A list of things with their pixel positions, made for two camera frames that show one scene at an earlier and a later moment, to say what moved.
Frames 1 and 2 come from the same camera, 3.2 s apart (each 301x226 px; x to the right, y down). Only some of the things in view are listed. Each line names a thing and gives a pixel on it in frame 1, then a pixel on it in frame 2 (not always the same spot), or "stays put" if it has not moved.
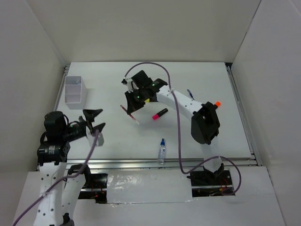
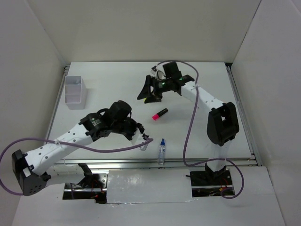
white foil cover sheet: [148, 186] stays put
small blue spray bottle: [162, 152] stays put
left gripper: [90, 115] → [136, 125]
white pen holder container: [75, 92] stays put
